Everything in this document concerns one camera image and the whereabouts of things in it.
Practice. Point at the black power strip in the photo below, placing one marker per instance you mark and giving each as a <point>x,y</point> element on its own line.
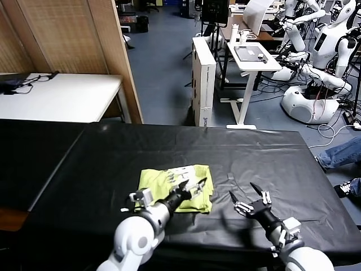
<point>348,117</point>

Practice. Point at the blue jeans leg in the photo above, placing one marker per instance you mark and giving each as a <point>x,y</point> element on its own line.
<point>342,152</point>
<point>356,187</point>

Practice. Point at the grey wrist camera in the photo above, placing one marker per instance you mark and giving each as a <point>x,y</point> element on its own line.
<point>292,227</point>
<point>144,196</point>

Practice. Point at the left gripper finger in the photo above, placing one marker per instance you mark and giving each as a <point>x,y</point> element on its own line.
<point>182,187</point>
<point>198,187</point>

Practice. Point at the black covered side table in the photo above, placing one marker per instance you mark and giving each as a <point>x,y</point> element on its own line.
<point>28,158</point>

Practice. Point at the open white laptop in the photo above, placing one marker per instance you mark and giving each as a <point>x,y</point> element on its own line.
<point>255,17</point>

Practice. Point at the black monitor on stand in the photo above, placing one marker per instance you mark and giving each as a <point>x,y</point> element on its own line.
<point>214,11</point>

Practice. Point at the white humanoid robot with base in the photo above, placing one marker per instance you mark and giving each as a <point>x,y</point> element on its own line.
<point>327,45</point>

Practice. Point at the yellow-green printed t-shirt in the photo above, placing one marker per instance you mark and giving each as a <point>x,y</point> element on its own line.
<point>158,180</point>

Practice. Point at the white height-adjustable desk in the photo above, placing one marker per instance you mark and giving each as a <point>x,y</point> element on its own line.
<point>253,65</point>

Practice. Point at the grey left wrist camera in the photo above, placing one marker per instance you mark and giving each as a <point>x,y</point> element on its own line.
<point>144,196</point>

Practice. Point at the tall white cardboard box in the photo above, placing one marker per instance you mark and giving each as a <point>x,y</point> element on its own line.
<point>207,84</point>

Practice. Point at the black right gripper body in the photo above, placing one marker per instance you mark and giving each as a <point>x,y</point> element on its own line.
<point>265,216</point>

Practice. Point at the black trash bin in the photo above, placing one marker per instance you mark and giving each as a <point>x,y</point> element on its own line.
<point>143,24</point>

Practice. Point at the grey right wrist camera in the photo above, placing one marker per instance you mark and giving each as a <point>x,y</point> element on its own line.
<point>292,227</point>

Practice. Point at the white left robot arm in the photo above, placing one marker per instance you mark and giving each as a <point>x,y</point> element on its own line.
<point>135,240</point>

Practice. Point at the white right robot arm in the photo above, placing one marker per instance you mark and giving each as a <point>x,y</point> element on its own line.
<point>304,259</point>

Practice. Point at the white rectangular table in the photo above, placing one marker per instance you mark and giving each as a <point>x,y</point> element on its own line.
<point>62,96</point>

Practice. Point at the black plastic table cover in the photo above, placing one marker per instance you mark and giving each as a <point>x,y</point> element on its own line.
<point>253,158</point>

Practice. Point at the wooden partition screen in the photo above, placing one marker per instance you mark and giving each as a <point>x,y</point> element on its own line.
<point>70,36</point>

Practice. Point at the white humanoid robot raised arm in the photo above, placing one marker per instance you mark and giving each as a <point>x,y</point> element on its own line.
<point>294,36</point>

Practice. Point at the white cup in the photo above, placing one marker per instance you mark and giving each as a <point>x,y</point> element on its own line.
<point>243,39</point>

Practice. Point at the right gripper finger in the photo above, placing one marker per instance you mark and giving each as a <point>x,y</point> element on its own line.
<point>242,209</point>
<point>265,197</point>

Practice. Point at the black laptop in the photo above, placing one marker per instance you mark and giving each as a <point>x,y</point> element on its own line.
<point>14,82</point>

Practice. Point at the closed grey laptop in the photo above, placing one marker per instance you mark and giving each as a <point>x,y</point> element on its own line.
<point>248,53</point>

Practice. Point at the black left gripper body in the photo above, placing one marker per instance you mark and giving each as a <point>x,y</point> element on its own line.
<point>177,201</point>

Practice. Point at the brown wooden desk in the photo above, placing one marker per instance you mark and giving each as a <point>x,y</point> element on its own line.
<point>268,35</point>

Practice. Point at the white drink bottle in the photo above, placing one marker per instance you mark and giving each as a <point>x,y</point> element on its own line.
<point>233,35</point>

